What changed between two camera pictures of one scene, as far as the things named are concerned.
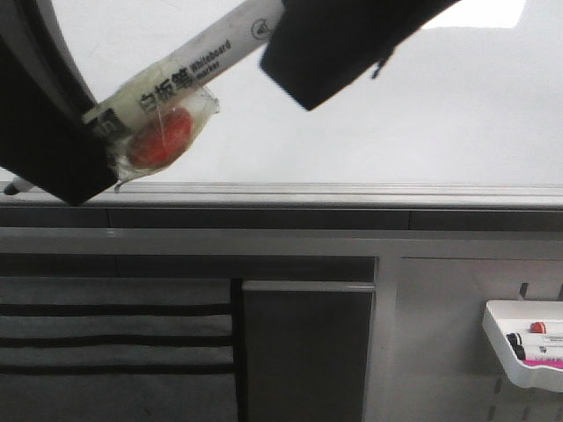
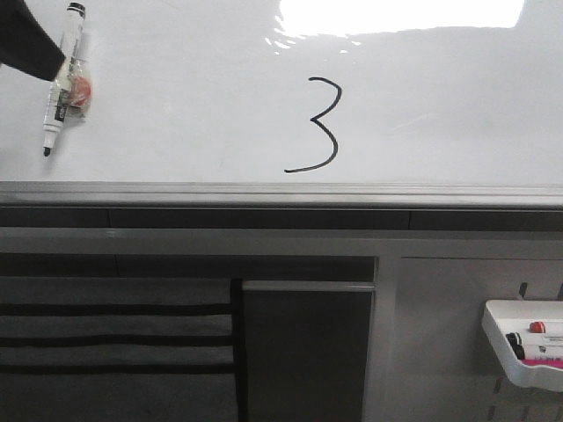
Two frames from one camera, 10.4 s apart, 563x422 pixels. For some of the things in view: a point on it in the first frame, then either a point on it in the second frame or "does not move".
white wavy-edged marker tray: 502,318 does not move
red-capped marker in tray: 547,327 does not move
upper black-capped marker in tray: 536,339 does not move
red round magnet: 164,139 -> 81,90
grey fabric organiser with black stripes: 120,349 does not move
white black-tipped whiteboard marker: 150,125 -> 62,86
